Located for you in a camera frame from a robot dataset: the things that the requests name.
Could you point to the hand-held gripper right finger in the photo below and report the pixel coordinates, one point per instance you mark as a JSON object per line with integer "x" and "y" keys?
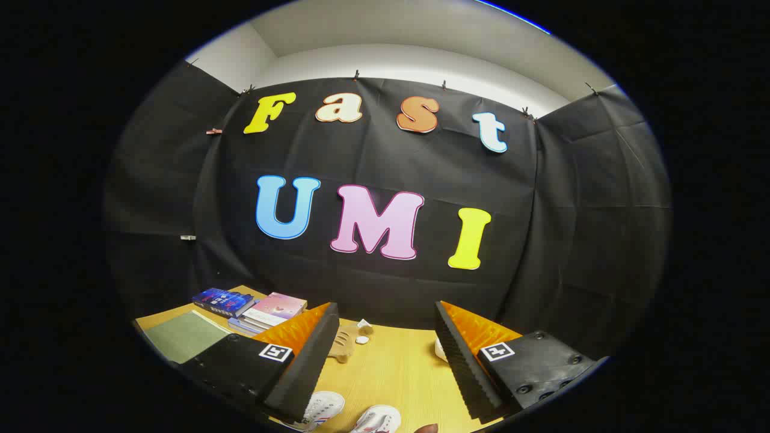
{"x": 466, "y": 373}

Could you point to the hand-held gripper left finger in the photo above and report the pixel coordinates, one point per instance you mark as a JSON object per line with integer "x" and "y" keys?
{"x": 307, "y": 373}

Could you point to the white striped canvas shoe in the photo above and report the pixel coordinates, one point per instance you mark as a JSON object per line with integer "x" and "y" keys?
{"x": 379, "y": 416}
{"x": 325, "y": 404}

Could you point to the cream fabric storage box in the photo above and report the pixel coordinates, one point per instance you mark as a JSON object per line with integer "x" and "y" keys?
{"x": 180, "y": 337}

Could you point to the white plush toy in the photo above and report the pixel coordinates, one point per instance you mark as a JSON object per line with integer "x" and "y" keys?
{"x": 440, "y": 350}

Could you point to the brown plush toy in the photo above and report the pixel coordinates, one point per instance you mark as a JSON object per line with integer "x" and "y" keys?
{"x": 346, "y": 346}

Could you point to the pink cover book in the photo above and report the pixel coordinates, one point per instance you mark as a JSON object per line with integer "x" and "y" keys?
{"x": 277, "y": 308}

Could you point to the light blue book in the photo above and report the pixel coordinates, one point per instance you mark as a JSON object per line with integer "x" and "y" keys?
{"x": 240, "y": 325}

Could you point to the dark blue book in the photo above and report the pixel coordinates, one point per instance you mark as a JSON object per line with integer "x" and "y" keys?
{"x": 222, "y": 300}

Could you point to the black backdrop cloth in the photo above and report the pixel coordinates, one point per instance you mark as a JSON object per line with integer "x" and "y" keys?
{"x": 541, "y": 240}

